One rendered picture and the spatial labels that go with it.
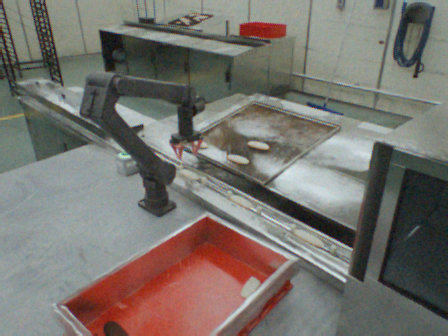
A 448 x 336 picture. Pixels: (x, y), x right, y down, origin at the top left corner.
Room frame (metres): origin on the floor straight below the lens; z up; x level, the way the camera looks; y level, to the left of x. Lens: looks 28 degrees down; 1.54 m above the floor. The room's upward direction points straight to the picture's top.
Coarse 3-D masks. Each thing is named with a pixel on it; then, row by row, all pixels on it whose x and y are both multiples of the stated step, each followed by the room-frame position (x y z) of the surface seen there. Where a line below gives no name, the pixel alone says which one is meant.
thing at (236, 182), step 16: (240, 96) 2.48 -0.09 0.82; (208, 112) 2.14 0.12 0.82; (144, 128) 1.88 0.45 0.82; (160, 128) 1.88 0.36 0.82; (176, 128) 1.88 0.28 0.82; (96, 144) 1.66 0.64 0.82; (160, 144) 1.66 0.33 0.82; (192, 160) 1.48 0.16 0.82; (224, 176) 1.33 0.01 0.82; (256, 192) 1.21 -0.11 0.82; (288, 208) 1.10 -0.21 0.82; (320, 224) 1.00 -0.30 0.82; (352, 240) 0.92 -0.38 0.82
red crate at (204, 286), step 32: (192, 256) 0.84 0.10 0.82; (224, 256) 0.84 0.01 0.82; (160, 288) 0.72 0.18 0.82; (192, 288) 0.72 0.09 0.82; (224, 288) 0.71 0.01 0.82; (288, 288) 0.71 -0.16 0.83; (96, 320) 0.62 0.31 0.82; (128, 320) 0.62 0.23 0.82; (160, 320) 0.61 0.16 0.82; (192, 320) 0.61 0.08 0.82; (256, 320) 0.61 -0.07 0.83
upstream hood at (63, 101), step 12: (24, 84) 2.39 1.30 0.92; (36, 84) 2.39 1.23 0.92; (48, 84) 2.39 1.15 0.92; (36, 96) 2.20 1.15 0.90; (48, 96) 2.13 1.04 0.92; (60, 96) 2.13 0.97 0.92; (72, 96) 2.13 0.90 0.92; (60, 108) 1.94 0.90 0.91; (72, 108) 1.91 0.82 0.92; (72, 120) 1.85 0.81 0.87; (84, 120) 1.74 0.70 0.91; (132, 120) 1.72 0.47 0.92; (96, 132) 1.66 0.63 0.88
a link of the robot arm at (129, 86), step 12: (120, 84) 0.94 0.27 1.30; (132, 84) 0.98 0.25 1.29; (144, 84) 1.07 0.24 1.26; (156, 84) 1.12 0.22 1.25; (168, 84) 1.18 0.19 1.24; (180, 84) 1.24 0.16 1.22; (132, 96) 1.03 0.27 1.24; (144, 96) 1.07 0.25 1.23; (156, 96) 1.12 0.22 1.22; (168, 96) 1.17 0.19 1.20; (180, 96) 1.22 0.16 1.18
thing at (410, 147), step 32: (416, 128) 0.62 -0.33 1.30; (384, 160) 0.60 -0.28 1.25; (416, 160) 0.51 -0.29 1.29; (384, 192) 0.54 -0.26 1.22; (384, 224) 0.53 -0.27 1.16; (352, 256) 0.57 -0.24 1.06; (384, 256) 0.52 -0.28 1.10; (352, 288) 0.55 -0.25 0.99; (384, 288) 0.51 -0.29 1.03; (352, 320) 0.54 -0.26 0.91; (384, 320) 0.50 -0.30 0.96; (416, 320) 0.47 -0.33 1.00
